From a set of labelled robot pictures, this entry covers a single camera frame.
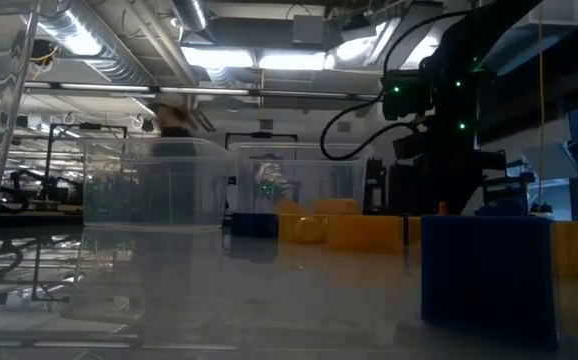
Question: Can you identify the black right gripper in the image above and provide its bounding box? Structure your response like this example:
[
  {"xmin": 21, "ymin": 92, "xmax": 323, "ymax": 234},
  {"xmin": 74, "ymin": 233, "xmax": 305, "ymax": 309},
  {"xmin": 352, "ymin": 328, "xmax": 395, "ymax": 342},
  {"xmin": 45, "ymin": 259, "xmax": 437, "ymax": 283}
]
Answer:
[{"xmin": 393, "ymin": 54, "xmax": 508, "ymax": 215}]

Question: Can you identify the small blue toy block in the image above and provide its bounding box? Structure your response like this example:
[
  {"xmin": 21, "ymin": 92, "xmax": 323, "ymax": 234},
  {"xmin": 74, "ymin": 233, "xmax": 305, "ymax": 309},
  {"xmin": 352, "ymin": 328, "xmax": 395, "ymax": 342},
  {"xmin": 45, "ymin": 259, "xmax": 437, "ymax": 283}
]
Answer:
[{"xmin": 230, "ymin": 213, "xmax": 280, "ymax": 240}]

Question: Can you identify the black equipment stand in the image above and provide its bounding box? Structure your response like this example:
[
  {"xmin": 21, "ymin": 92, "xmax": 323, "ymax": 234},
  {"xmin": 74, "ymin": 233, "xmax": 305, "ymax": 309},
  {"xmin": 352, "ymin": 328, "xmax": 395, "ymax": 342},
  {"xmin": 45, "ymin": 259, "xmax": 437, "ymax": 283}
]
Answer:
[{"xmin": 482, "ymin": 169, "xmax": 538, "ymax": 217}]

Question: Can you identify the black tall rack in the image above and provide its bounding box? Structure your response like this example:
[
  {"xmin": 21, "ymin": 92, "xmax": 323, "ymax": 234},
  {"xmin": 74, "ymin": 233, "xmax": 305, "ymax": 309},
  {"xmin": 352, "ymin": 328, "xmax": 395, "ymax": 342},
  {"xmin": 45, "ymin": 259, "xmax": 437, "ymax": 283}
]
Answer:
[{"xmin": 363, "ymin": 157, "xmax": 388, "ymax": 216}]

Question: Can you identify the ceiling light panel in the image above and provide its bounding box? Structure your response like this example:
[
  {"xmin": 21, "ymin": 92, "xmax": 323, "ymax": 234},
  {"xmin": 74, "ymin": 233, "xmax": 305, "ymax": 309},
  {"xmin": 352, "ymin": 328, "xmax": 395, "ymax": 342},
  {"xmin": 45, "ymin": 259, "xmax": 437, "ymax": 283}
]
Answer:
[
  {"xmin": 257, "ymin": 50, "xmax": 328, "ymax": 71},
  {"xmin": 181, "ymin": 45, "xmax": 255, "ymax": 70}
]

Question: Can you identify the white ceiling box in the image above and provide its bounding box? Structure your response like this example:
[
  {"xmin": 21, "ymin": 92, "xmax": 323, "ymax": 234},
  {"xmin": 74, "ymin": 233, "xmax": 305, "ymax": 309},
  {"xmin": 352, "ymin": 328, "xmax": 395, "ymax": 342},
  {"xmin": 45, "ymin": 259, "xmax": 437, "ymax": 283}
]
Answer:
[{"xmin": 528, "ymin": 0, "xmax": 578, "ymax": 27}]

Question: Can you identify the grey ceiling box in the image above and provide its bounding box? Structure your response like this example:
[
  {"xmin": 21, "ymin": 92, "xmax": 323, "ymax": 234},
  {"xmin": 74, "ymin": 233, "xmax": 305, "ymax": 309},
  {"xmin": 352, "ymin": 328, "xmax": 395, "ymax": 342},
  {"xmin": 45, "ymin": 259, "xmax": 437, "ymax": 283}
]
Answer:
[{"xmin": 291, "ymin": 13, "xmax": 326, "ymax": 45}]

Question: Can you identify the fluorescent light strip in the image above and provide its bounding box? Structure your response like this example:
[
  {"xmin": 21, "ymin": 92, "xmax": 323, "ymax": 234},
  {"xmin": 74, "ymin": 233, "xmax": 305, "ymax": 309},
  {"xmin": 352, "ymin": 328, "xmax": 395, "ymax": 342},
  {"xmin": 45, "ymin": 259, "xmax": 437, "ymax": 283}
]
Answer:
[
  {"xmin": 23, "ymin": 82, "xmax": 158, "ymax": 94},
  {"xmin": 158, "ymin": 86, "xmax": 250, "ymax": 96}
]

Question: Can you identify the person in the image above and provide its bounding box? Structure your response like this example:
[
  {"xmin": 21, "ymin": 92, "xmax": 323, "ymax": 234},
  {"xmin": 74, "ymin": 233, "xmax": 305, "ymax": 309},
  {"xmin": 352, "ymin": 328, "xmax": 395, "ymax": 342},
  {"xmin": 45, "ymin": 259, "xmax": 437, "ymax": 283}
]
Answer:
[{"xmin": 147, "ymin": 99, "xmax": 201, "ymax": 221}]

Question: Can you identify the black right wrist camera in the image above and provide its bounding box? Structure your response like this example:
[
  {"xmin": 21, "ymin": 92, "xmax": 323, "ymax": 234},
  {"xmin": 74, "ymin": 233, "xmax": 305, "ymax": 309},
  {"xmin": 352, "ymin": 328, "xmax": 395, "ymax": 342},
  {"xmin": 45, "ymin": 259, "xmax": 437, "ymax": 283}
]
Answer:
[{"xmin": 381, "ymin": 68, "xmax": 436, "ymax": 122}]

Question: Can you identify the hanging yellow cable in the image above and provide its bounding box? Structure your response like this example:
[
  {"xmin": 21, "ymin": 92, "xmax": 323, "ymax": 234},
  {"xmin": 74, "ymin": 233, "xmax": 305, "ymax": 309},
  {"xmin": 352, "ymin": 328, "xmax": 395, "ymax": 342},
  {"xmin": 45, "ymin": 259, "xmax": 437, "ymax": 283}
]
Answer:
[{"xmin": 536, "ymin": 0, "xmax": 545, "ymax": 209}]

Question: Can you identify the black station frame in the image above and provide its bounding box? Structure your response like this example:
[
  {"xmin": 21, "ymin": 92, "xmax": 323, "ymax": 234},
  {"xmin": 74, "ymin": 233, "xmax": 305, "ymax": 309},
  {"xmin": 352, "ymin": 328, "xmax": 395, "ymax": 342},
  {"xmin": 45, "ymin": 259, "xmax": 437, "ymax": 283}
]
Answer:
[
  {"xmin": 224, "ymin": 130, "xmax": 299, "ymax": 151},
  {"xmin": 43, "ymin": 122, "xmax": 129, "ymax": 201}
]

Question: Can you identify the round silver ventilation duct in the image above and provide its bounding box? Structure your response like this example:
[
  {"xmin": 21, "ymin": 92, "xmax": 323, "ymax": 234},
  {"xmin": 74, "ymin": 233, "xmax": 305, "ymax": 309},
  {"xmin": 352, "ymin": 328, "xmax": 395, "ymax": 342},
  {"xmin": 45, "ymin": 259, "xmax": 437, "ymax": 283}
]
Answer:
[{"xmin": 171, "ymin": 0, "xmax": 209, "ymax": 32}]

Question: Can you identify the large silver ventilation duct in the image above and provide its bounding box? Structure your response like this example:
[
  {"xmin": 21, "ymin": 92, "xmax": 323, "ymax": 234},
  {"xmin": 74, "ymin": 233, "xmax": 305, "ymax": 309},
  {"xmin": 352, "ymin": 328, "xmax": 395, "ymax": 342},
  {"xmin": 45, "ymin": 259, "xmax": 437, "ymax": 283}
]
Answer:
[{"xmin": 36, "ymin": 7, "xmax": 155, "ymax": 86}]

